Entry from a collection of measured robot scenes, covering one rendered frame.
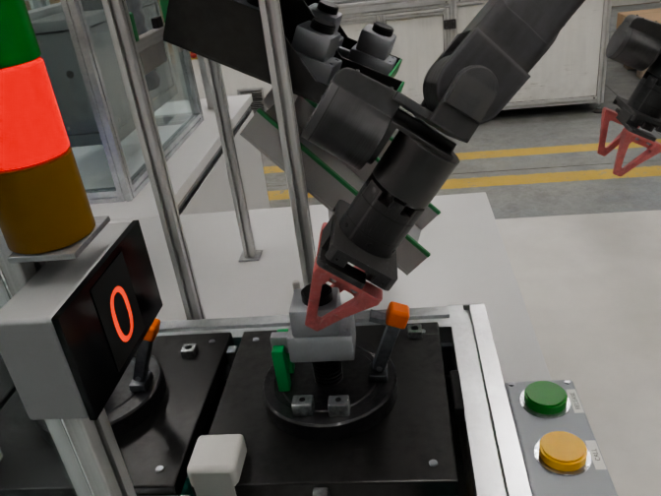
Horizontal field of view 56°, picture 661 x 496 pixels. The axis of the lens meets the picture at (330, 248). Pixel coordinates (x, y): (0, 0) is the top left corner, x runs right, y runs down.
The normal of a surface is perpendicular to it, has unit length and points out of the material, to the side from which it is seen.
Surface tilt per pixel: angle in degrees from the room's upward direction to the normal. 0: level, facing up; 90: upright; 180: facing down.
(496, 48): 78
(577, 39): 90
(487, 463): 0
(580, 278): 0
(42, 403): 90
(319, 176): 90
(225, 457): 0
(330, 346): 89
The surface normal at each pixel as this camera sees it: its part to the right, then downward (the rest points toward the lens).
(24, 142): 0.57, 0.32
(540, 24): 0.20, 0.11
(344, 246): 0.50, -0.75
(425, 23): -0.11, 0.47
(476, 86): 0.03, 0.25
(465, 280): -0.11, -0.88
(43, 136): 0.84, 0.16
